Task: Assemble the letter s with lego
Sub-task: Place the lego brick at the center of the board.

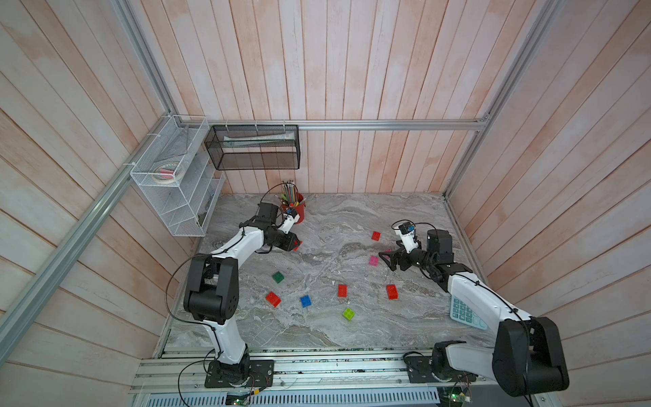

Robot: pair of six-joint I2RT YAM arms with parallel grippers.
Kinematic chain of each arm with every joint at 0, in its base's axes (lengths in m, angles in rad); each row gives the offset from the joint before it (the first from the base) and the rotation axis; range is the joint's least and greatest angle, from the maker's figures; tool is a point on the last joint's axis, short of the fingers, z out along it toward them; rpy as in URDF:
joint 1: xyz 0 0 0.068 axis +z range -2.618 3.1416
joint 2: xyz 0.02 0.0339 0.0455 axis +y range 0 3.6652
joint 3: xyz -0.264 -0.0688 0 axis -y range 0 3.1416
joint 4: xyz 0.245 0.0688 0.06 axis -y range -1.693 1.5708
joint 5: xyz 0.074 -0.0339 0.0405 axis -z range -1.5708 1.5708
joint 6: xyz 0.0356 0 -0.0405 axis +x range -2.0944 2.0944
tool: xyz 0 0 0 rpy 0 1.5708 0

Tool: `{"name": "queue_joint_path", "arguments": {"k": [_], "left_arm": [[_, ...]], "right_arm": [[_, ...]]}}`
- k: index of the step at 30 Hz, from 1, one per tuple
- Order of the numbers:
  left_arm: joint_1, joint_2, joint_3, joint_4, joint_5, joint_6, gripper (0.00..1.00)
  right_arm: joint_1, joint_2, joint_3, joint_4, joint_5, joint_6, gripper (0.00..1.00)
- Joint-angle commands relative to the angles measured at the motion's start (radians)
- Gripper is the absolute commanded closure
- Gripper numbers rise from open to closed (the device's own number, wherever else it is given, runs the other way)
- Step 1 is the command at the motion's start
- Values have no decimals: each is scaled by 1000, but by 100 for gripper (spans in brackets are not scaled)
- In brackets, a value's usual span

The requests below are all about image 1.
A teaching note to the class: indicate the lime lego brick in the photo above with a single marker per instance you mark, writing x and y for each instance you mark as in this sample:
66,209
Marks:
348,314

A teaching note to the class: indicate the red pen cup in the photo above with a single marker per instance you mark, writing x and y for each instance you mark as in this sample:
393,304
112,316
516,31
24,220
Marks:
301,209

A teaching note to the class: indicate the black mesh basket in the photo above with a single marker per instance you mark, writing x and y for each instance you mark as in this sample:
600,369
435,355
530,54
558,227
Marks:
254,147

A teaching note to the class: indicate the pens in cup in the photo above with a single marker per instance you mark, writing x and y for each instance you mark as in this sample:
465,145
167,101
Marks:
290,194

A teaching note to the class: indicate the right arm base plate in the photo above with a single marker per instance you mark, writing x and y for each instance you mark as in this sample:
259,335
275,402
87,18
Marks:
426,369

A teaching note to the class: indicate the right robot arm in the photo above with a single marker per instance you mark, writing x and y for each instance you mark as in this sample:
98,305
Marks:
527,357

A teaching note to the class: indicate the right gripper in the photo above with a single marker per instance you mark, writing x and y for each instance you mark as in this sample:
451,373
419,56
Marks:
392,264

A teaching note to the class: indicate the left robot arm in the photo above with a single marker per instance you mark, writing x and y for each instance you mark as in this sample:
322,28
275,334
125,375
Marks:
212,288

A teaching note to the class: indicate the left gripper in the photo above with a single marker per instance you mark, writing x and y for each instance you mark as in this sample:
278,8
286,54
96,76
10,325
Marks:
288,246

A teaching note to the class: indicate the white wire shelf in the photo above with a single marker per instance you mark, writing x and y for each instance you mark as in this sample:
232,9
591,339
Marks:
185,208

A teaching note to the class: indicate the blue lego brick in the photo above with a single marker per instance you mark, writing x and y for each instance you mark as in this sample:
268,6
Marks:
305,301

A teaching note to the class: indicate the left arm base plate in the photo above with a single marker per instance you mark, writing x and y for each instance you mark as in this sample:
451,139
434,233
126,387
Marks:
246,374

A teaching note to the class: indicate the aluminium rail front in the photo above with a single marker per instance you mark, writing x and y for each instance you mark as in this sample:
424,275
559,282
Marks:
181,368

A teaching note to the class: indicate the calculator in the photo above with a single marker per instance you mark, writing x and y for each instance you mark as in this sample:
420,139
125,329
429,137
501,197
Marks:
460,312

